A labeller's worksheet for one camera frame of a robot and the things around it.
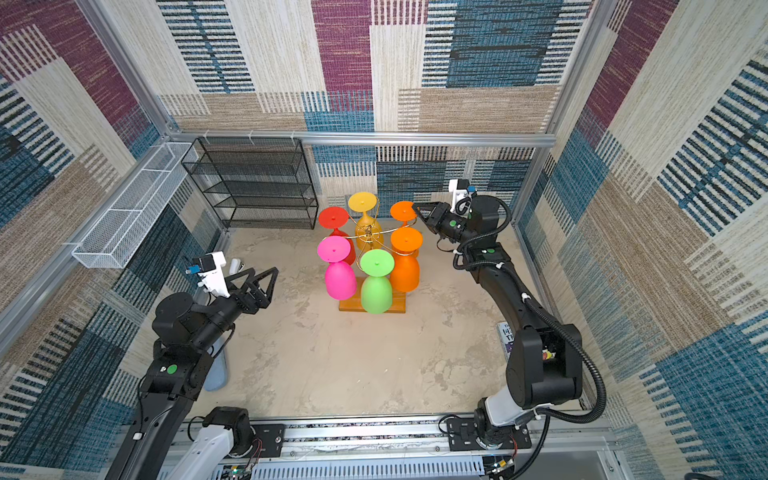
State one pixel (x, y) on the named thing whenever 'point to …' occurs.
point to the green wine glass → (377, 284)
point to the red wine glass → (336, 218)
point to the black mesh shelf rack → (255, 182)
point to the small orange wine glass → (403, 211)
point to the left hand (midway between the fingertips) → (265, 267)
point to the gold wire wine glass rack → (355, 304)
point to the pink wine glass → (340, 278)
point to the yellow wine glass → (368, 234)
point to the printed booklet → (506, 336)
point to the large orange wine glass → (405, 269)
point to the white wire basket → (110, 242)
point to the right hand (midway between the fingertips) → (411, 210)
